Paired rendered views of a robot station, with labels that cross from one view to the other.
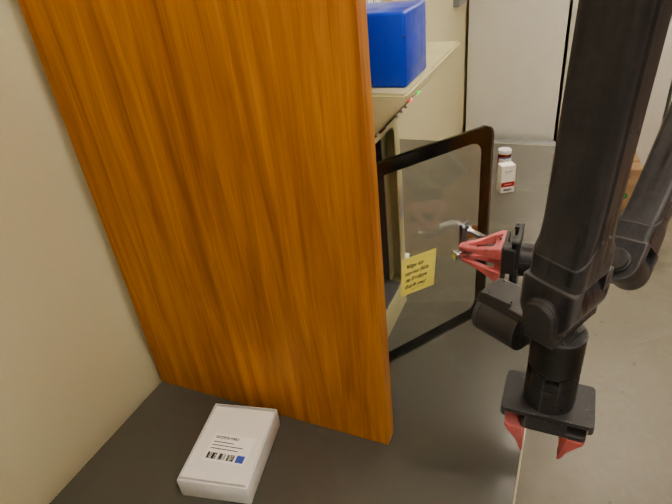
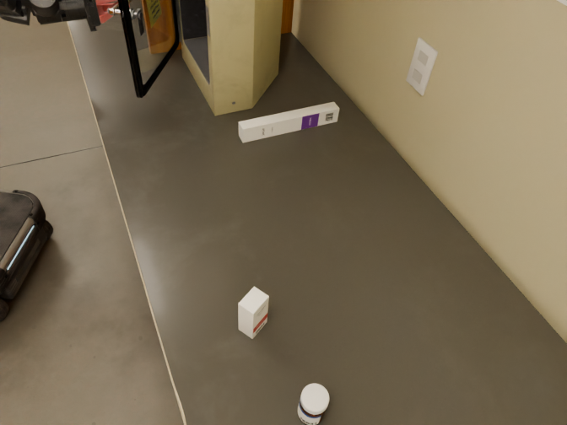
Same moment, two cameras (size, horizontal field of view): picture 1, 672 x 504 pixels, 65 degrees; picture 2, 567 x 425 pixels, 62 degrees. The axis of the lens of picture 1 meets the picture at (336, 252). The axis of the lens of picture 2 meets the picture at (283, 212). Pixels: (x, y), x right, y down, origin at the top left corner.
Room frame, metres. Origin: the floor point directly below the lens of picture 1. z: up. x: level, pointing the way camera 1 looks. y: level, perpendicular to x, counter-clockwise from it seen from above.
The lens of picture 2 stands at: (1.76, -0.88, 1.73)
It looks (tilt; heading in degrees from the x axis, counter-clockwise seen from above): 48 degrees down; 125
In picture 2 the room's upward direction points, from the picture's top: 6 degrees clockwise
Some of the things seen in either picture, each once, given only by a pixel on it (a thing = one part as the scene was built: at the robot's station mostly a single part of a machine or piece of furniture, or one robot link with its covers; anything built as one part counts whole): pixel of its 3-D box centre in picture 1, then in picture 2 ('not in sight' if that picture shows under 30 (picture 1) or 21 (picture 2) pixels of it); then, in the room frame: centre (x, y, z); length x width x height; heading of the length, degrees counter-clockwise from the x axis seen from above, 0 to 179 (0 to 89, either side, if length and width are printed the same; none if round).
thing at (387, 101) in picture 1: (401, 97); not in sight; (0.81, -0.13, 1.46); 0.32 x 0.11 x 0.10; 153
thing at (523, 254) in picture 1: (531, 259); (75, 7); (0.71, -0.32, 1.20); 0.07 x 0.07 x 0.10; 64
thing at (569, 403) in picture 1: (550, 385); not in sight; (0.43, -0.23, 1.21); 0.10 x 0.07 x 0.07; 63
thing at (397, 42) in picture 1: (380, 43); not in sight; (0.74, -0.09, 1.56); 0.10 x 0.10 x 0.09; 63
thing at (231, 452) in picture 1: (232, 449); not in sight; (0.60, 0.21, 0.96); 0.16 x 0.12 x 0.04; 165
